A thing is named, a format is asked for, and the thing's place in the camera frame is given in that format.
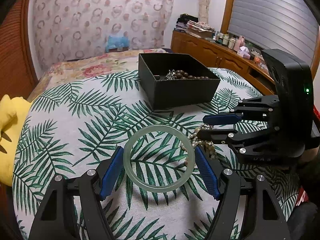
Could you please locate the black square jewelry box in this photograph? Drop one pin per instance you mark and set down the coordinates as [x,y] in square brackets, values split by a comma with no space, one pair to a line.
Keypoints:
[195,82]

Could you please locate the grey window blind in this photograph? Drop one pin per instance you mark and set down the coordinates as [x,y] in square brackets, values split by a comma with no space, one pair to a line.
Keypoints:
[288,25]

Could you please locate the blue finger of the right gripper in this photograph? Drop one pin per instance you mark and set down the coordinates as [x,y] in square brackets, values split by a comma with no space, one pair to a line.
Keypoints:
[222,119]
[216,136]

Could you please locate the floral bed quilt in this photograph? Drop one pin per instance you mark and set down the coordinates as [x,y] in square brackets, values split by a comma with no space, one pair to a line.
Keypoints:
[109,63]

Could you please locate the wooden sideboard cabinet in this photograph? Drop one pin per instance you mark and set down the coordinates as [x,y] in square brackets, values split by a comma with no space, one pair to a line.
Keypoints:
[218,56]

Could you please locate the pale green jade bangle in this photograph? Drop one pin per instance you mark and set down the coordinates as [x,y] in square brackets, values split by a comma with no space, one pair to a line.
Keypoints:
[159,159]

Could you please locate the silver crystal jewelry piece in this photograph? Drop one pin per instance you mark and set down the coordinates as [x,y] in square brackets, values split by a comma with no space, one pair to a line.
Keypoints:
[171,75]

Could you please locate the stack of folded clothes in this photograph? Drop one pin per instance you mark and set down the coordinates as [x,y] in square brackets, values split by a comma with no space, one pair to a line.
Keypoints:
[191,25]

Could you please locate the blue plush toy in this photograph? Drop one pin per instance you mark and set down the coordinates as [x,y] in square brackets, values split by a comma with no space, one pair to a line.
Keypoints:
[117,43]

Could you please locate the circle pattern sheer curtain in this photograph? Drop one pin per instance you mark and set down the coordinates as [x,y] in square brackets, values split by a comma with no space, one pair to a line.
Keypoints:
[78,29]

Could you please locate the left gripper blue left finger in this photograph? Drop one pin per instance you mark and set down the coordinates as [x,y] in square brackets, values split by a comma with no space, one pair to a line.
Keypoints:
[55,217]

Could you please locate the yellow pikachu plush toy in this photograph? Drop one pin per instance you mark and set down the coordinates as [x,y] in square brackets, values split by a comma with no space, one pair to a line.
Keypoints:
[13,113]

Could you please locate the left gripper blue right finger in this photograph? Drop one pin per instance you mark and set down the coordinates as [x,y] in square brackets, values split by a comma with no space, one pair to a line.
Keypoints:
[263,217]

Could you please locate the pink tissue box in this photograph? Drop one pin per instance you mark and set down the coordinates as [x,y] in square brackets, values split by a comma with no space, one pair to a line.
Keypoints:
[244,52]

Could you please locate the person's right hand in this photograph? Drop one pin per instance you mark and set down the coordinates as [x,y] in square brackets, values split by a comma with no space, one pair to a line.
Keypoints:
[310,156]

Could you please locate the pink bottle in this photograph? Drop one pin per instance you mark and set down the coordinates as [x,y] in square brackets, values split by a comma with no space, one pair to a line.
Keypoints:
[240,42]

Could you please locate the wooden louvered wardrobe door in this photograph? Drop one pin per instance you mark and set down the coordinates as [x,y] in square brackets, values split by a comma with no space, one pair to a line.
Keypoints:
[18,77]

